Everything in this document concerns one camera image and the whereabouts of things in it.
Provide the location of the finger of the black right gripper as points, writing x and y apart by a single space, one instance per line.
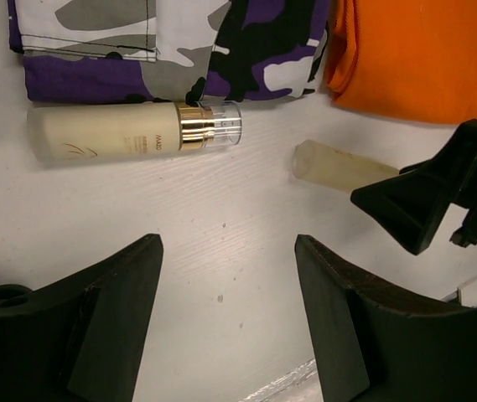
412 205

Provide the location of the purple camouflage garment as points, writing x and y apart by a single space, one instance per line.
103 52

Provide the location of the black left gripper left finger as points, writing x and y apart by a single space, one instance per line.
80 338

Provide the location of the cream pump lotion bottle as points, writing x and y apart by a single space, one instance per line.
131 131

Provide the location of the cream bottle gold cap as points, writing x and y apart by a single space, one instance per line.
316 163

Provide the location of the orange garment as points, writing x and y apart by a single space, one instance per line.
408 60

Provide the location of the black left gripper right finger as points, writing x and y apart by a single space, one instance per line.
376 341

